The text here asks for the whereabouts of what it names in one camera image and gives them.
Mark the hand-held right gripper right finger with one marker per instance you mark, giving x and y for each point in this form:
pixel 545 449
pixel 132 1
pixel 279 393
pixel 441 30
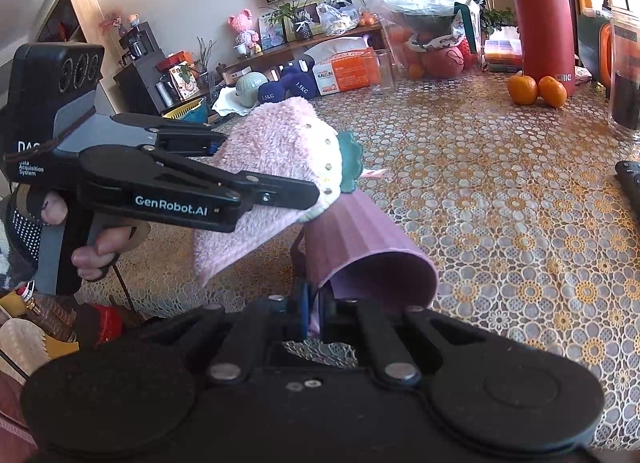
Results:
pixel 331 319

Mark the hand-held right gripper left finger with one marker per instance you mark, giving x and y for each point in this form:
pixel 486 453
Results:
pixel 302 310

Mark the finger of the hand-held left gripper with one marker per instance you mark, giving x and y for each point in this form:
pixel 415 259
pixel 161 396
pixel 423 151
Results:
pixel 170 193
pixel 180 135

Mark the purple ribbed cup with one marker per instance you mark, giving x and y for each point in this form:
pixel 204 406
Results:
pixel 360 238

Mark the pink plush towel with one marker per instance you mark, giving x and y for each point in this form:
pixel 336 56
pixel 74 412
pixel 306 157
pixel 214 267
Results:
pixel 280 138

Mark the person's left hand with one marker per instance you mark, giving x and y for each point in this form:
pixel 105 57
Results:
pixel 95 257

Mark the yellow basket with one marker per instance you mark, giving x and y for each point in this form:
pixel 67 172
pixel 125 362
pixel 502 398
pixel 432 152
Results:
pixel 187 110

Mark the black cabinet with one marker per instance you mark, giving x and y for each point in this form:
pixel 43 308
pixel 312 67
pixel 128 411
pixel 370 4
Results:
pixel 137 90

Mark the black coffee machine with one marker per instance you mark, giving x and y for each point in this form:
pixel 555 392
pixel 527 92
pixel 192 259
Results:
pixel 140 40

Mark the blue dumbbell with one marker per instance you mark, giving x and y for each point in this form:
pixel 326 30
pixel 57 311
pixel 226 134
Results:
pixel 274 92
pixel 299 79

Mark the pink plush toy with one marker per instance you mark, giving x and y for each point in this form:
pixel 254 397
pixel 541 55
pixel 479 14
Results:
pixel 244 30

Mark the wooden television shelf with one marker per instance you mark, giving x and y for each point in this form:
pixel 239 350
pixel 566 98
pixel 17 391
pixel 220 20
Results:
pixel 310 43

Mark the brown sauce bottle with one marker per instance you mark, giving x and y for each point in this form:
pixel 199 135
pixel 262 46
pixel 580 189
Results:
pixel 47 313

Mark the orange tissue box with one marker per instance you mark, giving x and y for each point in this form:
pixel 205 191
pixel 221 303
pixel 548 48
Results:
pixel 347 70

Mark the lace tablecloth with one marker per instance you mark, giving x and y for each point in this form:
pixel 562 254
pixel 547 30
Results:
pixel 500 203

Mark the clear drinking glass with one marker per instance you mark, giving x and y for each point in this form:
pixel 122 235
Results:
pixel 382 72

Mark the plastic bag of fruit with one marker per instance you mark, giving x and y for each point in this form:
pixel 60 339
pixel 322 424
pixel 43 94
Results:
pixel 425 28

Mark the orange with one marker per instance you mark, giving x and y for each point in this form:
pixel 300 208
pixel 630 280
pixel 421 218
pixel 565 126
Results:
pixel 552 92
pixel 522 89

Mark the colourful storage box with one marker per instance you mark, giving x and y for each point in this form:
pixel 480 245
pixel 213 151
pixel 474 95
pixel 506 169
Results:
pixel 502 48

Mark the black remote control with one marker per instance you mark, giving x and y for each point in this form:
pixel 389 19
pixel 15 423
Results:
pixel 631 180

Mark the red thermos bottle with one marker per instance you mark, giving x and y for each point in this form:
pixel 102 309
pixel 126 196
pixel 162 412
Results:
pixel 542 18

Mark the clear glass jar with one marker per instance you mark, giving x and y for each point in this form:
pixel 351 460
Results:
pixel 625 78

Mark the picture frame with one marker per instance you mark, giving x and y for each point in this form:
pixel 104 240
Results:
pixel 305 18

